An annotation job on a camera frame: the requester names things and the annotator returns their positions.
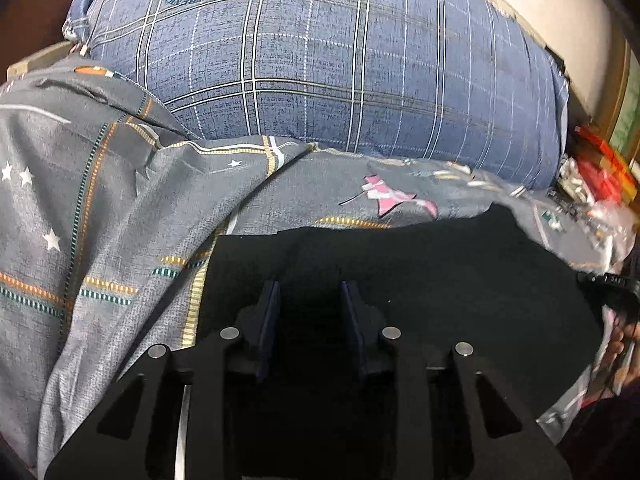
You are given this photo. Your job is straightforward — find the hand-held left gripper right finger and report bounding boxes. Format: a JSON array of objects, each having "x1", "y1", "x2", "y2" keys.
[{"x1": 340, "y1": 280, "x2": 573, "y2": 480}]

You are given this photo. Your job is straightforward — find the red packets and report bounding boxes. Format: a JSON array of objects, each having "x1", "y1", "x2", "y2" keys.
[{"x1": 572, "y1": 127, "x2": 636, "y2": 206}]

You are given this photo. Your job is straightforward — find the person's right hand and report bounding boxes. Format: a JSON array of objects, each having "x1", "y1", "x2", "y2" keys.
[{"x1": 597, "y1": 310, "x2": 640, "y2": 396}]

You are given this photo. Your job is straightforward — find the blue plaid pillow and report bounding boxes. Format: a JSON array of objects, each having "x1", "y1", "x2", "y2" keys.
[{"x1": 62, "y1": 0, "x2": 571, "y2": 191}]

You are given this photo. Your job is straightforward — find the clear plastic bag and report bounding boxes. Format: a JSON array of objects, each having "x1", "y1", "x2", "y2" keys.
[{"x1": 555, "y1": 160, "x2": 640, "y2": 273}]

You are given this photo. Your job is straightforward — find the wooden bed frame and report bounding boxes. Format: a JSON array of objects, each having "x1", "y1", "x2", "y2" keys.
[{"x1": 5, "y1": 40, "x2": 88, "y2": 81}]

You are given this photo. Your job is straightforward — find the person's right forearm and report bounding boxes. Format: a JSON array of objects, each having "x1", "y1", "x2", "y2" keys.
[{"x1": 557, "y1": 385, "x2": 640, "y2": 480}]

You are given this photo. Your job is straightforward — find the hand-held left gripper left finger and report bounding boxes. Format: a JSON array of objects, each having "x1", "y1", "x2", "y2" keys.
[{"x1": 44, "y1": 280, "x2": 283, "y2": 480}]

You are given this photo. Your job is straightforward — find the black pants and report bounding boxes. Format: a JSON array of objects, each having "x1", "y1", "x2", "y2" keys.
[{"x1": 192, "y1": 204, "x2": 605, "y2": 480}]

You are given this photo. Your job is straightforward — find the grey printed bedsheet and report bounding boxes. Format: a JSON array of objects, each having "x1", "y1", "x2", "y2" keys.
[{"x1": 0, "y1": 55, "x2": 626, "y2": 476}]

